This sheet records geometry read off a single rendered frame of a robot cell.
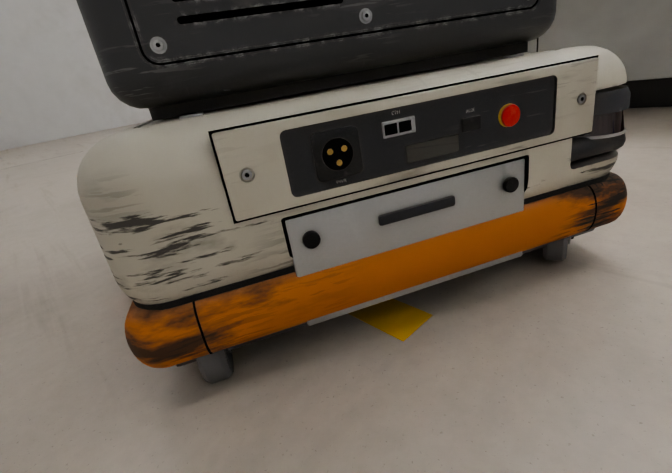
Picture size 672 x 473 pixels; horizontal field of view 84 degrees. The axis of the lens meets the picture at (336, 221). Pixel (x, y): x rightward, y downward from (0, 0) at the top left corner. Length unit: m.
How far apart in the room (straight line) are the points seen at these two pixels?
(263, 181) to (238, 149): 0.04
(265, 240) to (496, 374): 0.26
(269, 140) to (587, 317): 0.40
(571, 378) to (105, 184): 0.45
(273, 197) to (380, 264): 0.14
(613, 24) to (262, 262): 1.60
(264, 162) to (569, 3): 1.60
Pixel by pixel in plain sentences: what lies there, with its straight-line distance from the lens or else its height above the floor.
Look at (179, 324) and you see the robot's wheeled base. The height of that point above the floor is 0.10.
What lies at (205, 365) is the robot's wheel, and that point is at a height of 0.05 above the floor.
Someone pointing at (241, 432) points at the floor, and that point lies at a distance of 0.42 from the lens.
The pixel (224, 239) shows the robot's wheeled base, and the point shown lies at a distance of 0.36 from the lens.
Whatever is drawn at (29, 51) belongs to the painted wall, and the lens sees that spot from 8.41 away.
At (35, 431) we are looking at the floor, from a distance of 0.56.
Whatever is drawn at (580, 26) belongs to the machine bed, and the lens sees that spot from 1.81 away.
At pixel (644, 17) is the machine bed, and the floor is 0.30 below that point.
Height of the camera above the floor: 0.30
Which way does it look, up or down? 22 degrees down
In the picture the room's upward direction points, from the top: 10 degrees counter-clockwise
